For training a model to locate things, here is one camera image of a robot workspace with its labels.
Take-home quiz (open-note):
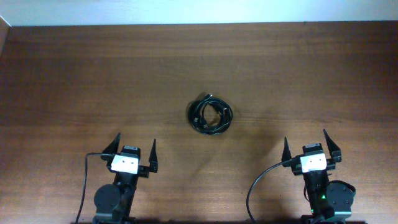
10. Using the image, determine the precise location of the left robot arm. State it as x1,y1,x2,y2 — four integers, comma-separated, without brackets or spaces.
93,133,159,224

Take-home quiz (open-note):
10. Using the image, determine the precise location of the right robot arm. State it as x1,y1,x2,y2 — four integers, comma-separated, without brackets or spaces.
281,131,356,224

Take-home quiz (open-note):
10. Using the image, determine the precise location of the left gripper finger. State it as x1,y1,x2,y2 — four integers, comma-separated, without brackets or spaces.
102,133,121,154
149,139,158,172

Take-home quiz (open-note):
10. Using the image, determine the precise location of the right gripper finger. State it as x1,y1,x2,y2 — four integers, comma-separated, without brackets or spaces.
323,129,341,158
281,137,292,163

